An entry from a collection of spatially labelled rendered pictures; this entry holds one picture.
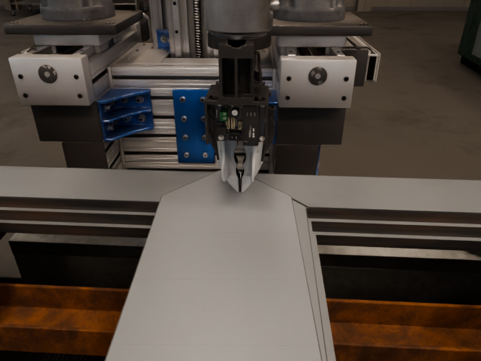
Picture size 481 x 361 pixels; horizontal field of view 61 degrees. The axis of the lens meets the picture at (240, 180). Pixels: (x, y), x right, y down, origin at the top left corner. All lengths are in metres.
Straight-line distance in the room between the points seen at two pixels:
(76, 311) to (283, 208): 0.36
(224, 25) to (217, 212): 0.23
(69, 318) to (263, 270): 0.35
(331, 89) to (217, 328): 0.52
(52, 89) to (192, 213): 0.43
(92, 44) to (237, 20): 0.52
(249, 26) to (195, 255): 0.25
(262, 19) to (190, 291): 0.29
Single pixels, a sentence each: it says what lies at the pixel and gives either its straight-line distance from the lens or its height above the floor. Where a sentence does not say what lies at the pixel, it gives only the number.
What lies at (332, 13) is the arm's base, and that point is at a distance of 0.89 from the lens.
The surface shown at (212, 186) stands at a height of 0.87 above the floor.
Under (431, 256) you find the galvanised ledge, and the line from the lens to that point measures 0.82.
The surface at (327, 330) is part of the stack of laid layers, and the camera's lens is 0.42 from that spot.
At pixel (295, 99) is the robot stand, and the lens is 0.78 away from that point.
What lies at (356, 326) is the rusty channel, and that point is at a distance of 0.66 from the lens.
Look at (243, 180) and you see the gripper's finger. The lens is 0.56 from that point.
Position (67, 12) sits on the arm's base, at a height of 1.06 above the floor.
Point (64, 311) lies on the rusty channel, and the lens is 0.71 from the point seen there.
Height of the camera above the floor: 1.16
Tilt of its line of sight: 29 degrees down
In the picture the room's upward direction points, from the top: straight up
